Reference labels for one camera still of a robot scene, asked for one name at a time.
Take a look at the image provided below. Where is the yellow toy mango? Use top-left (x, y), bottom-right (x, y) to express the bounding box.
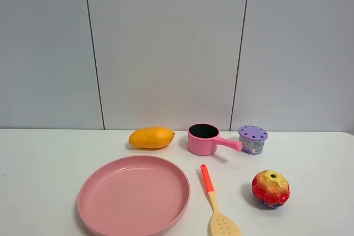
top-left (128, 127), bottom-right (175, 149)

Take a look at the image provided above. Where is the pink toy saucepan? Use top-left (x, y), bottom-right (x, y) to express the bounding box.
top-left (188, 123), bottom-right (243, 156)

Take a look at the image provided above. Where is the purple lidded small can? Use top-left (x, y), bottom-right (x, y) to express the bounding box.
top-left (238, 125), bottom-right (268, 155)

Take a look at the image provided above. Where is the pink round plate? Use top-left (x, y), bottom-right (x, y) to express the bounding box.
top-left (77, 155), bottom-right (191, 235)

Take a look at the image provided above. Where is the red yellow bumpy ball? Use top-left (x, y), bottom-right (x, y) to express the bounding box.
top-left (252, 170), bottom-right (290, 209)

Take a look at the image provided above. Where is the orange handled slotted spatula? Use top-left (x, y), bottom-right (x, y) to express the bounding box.
top-left (200, 164), bottom-right (242, 236)

